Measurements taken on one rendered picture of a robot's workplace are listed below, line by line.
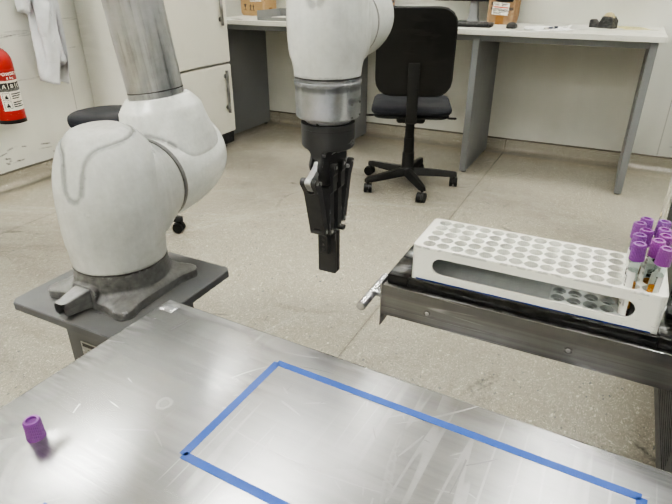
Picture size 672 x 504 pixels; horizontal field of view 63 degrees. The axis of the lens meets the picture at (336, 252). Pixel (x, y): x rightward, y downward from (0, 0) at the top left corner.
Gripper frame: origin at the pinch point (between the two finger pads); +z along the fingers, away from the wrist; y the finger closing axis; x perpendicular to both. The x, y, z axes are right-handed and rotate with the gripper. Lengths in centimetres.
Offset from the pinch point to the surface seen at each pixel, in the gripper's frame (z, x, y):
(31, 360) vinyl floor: 80, 126, 20
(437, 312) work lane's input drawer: 1.8, -19.7, -6.8
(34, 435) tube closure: -2.8, 3.7, -47.8
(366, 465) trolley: -2.0, -22.8, -37.3
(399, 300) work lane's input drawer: 1.4, -14.3, -6.8
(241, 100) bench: 53, 240, 306
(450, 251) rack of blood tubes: -6.5, -20.1, -4.8
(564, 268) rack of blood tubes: -6.4, -33.7, -3.0
